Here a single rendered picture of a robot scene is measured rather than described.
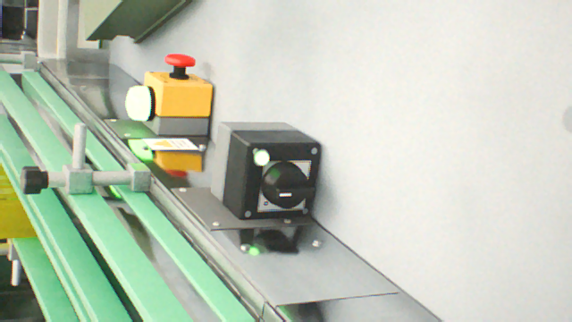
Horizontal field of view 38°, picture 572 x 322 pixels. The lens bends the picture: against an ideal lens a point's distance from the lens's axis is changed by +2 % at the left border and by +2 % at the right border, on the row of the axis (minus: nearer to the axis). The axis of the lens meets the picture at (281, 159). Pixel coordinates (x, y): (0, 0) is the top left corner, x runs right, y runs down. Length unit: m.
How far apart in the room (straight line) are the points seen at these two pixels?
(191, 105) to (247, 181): 0.29
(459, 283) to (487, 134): 0.12
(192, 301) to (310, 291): 0.10
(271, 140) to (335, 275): 0.16
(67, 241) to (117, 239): 0.19
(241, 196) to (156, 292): 0.15
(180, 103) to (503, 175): 0.54
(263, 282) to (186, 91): 0.42
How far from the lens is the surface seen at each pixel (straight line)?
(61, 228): 0.99
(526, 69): 0.60
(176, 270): 0.73
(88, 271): 0.89
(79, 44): 1.51
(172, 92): 1.04
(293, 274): 0.70
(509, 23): 0.61
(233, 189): 0.80
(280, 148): 0.79
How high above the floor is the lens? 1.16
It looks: 28 degrees down
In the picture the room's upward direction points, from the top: 91 degrees counter-clockwise
